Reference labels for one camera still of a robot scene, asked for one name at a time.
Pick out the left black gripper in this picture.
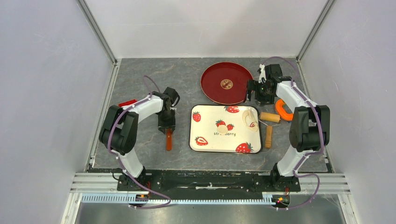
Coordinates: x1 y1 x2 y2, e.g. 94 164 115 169
157 108 176 134

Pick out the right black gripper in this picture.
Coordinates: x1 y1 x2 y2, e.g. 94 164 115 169
244 79 275 106

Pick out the metal scraper orange handle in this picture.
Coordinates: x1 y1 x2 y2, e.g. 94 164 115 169
165 128 172 151

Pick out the wooden dough roller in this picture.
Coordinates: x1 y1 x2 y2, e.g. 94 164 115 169
259 112 281 149

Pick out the round red plate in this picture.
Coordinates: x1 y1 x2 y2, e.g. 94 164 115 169
200 62 253 105

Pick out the white strawberry tray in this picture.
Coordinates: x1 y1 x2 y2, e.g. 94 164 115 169
189 105 263 154

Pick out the white dough piece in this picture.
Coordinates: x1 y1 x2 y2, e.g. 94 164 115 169
217 125 228 135

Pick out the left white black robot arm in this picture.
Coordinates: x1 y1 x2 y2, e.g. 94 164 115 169
99 92 180 190

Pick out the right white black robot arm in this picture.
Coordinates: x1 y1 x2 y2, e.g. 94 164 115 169
246 78 330 190

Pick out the orange curved toy track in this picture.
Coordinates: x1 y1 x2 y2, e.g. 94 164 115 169
275 99 293 121

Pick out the red toy brick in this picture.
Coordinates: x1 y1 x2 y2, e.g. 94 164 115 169
118 99 137 107

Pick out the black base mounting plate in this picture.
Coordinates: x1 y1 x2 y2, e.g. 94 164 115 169
116 169 301 201

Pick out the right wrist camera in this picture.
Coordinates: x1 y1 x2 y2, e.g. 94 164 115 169
257 64 291 83

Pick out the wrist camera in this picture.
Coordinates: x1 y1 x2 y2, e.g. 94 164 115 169
257 64 291 83
153 87 180 107

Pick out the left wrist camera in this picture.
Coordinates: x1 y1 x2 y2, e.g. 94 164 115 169
153 87 180 107

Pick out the aluminium frame rail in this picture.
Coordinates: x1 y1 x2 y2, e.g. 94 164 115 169
70 170 351 205

